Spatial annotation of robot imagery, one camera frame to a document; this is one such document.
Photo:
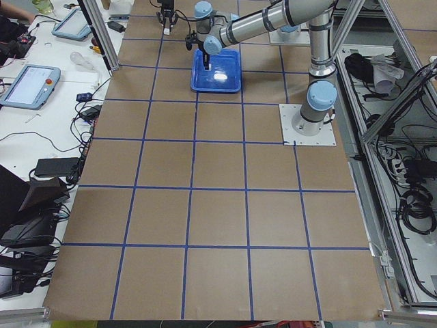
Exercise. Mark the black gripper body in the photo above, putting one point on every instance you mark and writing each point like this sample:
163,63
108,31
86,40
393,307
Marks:
166,14
205,57

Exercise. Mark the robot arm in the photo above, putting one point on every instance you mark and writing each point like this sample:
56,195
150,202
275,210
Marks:
296,23

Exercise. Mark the blue plastic tray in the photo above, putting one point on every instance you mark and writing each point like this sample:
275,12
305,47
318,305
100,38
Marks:
224,77

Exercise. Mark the black power adapter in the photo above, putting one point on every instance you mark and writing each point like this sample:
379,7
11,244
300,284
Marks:
115,26

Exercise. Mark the teach pendant far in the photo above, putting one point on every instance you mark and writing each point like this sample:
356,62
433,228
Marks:
73,27

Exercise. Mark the teach pendant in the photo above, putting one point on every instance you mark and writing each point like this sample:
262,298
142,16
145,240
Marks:
32,87
73,27

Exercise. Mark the clear plastic bottle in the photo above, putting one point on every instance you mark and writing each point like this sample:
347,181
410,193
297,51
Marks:
79,60

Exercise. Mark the teach pendant near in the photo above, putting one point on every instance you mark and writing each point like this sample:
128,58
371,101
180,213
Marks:
32,87

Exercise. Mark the black power brick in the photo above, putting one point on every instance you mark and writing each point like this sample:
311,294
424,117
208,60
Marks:
56,167

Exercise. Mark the gold screwdriver handle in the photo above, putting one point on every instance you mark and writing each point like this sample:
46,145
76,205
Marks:
95,49

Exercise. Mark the aluminium frame post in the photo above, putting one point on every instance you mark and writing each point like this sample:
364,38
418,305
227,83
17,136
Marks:
95,21

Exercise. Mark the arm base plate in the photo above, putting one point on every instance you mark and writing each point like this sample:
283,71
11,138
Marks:
296,131

